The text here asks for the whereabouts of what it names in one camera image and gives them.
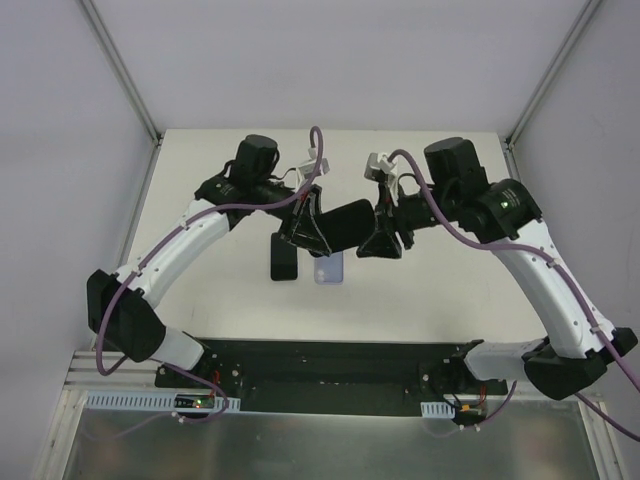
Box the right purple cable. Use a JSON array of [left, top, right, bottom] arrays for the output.
[[387, 148, 640, 444]]

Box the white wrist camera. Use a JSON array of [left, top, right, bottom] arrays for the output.
[[296, 157, 330, 183], [364, 152, 399, 201]]

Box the right white cable duct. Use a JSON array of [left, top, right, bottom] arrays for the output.
[[420, 401, 456, 420]]

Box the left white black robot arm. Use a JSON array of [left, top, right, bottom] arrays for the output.
[[87, 126, 324, 376]]

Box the lilac phone case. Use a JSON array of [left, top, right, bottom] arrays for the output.
[[314, 252, 344, 285]]

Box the reflective metal sheet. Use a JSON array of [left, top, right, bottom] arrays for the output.
[[64, 401, 599, 479]]

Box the left white cable duct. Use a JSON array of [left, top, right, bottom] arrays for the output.
[[85, 391, 241, 413]]

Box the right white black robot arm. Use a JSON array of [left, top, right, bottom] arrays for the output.
[[357, 137, 638, 400]]

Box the aluminium frame post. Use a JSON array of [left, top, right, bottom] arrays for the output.
[[504, 0, 606, 149], [76, 0, 162, 145]]

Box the purple cable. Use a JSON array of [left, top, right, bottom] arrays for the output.
[[94, 124, 326, 426], [387, 148, 640, 444]]

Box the right aluminium frame post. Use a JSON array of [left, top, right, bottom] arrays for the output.
[[504, 0, 606, 149]]

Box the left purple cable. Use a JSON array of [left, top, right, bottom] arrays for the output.
[[94, 124, 326, 426]]

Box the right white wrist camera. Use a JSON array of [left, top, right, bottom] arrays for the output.
[[364, 152, 399, 201]]

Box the left aluminium frame post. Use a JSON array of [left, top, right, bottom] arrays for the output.
[[76, 0, 162, 145]]

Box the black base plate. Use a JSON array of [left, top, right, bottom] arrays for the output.
[[152, 339, 508, 417]]

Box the white cable duct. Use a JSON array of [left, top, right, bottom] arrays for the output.
[[420, 401, 456, 420], [85, 391, 241, 413]]

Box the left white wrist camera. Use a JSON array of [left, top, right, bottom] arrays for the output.
[[296, 157, 330, 183]]

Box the black smartphone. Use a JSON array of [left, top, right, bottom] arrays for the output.
[[270, 233, 298, 282]]

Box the aluminium rail profile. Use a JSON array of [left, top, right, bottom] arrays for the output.
[[63, 351, 160, 390]]

